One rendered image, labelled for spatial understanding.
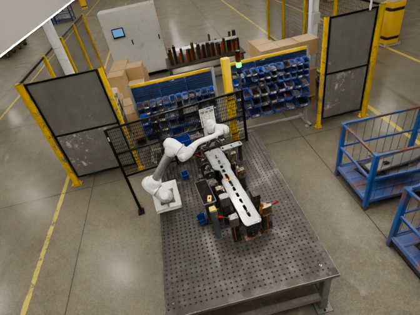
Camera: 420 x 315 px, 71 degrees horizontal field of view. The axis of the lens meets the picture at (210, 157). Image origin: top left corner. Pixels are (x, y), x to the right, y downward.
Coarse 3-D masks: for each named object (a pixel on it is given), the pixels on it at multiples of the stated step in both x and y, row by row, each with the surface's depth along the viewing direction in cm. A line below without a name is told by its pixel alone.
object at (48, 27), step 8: (48, 24) 561; (48, 32) 569; (56, 32) 584; (56, 40) 579; (56, 48) 587; (56, 56) 597; (64, 56) 599; (64, 64) 608; (64, 72) 617; (72, 72) 622
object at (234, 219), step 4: (228, 216) 290; (232, 216) 289; (236, 216) 288; (232, 220) 288; (236, 220) 289; (232, 224) 291; (236, 224) 293; (232, 228) 295; (236, 228) 297; (232, 232) 303; (236, 232) 301; (240, 232) 302; (232, 236) 308; (236, 236) 304; (240, 236) 305; (236, 240) 307; (240, 240) 308
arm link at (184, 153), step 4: (180, 148) 308; (184, 148) 310; (188, 148) 313; (180, 152) 308; (184, 152) 308; (188, 152) 309; (192, 152) 315; (180, 156) 306; (184, 156) 306; (188, 156) 309; (180, 160) 309; (184, 160) 308
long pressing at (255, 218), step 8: (208, 152) 389; (216, 152) 387; (216, 160) 374; (224, 160) 371; (216, 168) 361; (224, 168) 359; (224, 176) 347; (232, 176) 345; (224, 184) 336; (240, 184) 332; (232, 192) 324; (240, 192) 322; (232, 200) 314; (248, 200) 311; (240, 208) 304; (248, 208) 302; (240, 216) 295; (256, 216) 292; (248, 224) 286
